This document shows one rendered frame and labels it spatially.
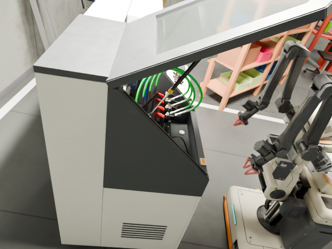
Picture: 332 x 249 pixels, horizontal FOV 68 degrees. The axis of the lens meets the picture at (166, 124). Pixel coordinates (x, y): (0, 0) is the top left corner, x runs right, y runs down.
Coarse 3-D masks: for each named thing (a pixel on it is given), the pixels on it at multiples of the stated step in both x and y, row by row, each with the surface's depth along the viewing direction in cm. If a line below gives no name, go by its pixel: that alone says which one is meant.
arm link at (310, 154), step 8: (320, 80) 104; (328, 80) 102; (320, 88) 103; (328, 104) 109; (320, 112) 113; (328, 112) 111; (320, 120) 114; (328, 120) 114; (312, 128) 119; (320, 128) 117; (304, 136) 126; (312, 136) 120; (320, 136) 120; (296, 144) 131; (312, 144) 122; (304, 152) 124; (312, 152) 123; (304, 160) 126; (312, 160) 126
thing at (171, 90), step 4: (200, 60) 94; (192, 64) 95; (196, 64) 95; (188, 68) 96; (192, 68) 96; (184, 72) 98; (188, 72) 97; (184, 76) 98; (180, 80) 99; (176, 84) 101; (172, 88) 102; (168, 92) 103; (156, 108) 109; (152, 112) 111
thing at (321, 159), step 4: (324, 152) 129; (320, 156) 127; (324, 156) 128; (328, 156) 130; (316, 160) 128; (320, 160) 128; (324, 160) 127; (328, 160) 129; (316, 164) 130; (320, 164) 129; (324, 164) 128; (328, 164) 128; (316, 168) 130; (320, 168) 130; (324, 168) 128
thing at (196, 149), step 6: (192, 114) 184; (192, 120) 178; (192, 126) 173; (198, 126) 174; (192, 132) 173; (198, 132) 168; (192, 138) 171; (198, 138) 163; (192, 144) 168; (198, 144) 159; (192, 150) 166; (198, 150) 154; (192, 156) 164; (198, 156) 150; (204, 156) 151; (198, 162) 147; (204, 168) 143
